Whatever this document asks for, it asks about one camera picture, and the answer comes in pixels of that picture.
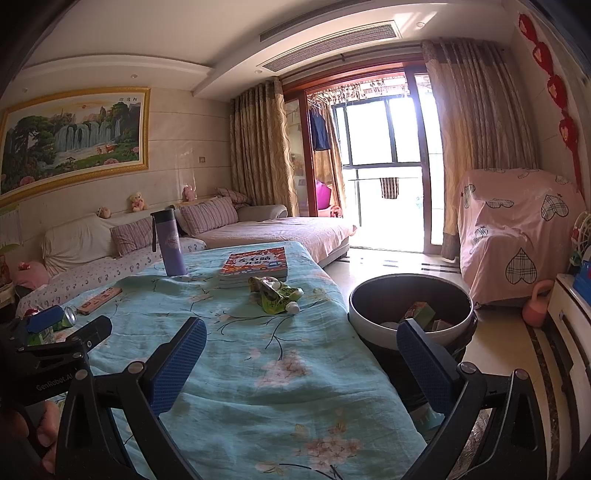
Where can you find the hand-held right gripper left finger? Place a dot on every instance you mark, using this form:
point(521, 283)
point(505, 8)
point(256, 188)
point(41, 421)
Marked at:
point(178, 364)

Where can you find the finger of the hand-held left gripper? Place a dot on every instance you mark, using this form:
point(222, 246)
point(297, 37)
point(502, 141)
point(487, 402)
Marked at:
point(44, 319)
point(90, 334)

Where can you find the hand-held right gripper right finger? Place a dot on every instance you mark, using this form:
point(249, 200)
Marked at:
point(427, 364)

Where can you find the green drink can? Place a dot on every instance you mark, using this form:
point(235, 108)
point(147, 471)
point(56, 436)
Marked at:
point(69, 317)

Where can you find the black round bin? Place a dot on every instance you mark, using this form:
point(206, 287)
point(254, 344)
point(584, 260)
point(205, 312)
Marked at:
point(369, 300)

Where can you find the person's left hand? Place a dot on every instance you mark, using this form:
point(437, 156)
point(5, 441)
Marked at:
point(48, 434)

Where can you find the wooden strip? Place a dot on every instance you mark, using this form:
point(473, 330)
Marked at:
point(99, 301)

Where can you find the pink plush pig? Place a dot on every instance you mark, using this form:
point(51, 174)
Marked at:
point(32, 274)

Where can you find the teal book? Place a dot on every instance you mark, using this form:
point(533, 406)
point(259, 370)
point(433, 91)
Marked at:
point(429, 417)

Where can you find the teal floral blanket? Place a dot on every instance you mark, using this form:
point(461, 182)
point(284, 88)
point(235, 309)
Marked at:
point(258, 369)

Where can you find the white cushion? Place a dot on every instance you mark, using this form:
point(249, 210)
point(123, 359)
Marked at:
point(76, 242)

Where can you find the purple thermos bottle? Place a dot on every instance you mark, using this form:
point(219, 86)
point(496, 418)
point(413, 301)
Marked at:
point(171, 249)

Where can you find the green spouted pouch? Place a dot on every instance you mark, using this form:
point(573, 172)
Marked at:
point(272, 297)

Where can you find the pink kettlebell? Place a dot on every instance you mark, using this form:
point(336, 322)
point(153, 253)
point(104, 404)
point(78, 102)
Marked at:
point(535, 309)

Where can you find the small plush toy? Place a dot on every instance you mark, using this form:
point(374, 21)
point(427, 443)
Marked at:
point(103, 212)

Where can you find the red cover book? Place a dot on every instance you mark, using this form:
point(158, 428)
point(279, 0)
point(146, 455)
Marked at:
point(254, 265)

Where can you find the beige teddy bear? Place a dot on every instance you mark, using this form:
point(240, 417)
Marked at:
point(137, 201)

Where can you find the white cabinet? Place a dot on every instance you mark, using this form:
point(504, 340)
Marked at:
point(572, 332)

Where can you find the large striped pillow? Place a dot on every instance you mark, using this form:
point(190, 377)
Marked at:
point(207, 216)

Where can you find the pink heart print cover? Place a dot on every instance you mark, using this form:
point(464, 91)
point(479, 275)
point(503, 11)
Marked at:
point(508, 230)

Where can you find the pink covered sofa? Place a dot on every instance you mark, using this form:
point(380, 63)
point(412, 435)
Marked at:
point(286, 233)

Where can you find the pink plush toy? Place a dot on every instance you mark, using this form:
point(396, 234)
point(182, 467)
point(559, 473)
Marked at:
point(189, 194)

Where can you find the small striped pillow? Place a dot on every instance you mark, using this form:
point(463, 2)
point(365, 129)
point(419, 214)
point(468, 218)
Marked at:
point(233, 196)

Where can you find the checked hanging towel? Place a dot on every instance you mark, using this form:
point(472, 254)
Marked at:
point(389, 187)

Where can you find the framed landscape painting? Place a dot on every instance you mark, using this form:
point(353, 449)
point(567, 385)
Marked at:
point(74, 138)

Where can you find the magenta bag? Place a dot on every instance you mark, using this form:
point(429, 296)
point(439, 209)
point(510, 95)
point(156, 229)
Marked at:
point(323, 194)

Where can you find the small desk fan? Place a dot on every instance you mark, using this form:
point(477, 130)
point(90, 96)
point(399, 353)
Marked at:
point(582, 237)

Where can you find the beige patterned curtain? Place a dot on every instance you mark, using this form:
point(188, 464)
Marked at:
point(258, 147)
point(475, 138)

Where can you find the blue hanging garment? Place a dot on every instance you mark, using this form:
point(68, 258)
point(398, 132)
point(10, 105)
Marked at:
point(320, 131)

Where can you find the ceiling air vent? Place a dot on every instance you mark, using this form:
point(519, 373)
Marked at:
point(332, 44)

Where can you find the red wooden door frame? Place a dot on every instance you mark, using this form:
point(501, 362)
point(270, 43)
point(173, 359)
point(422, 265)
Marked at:
point(304, 138)

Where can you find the red wall decoration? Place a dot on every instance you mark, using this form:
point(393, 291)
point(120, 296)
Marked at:
point(556, 90)

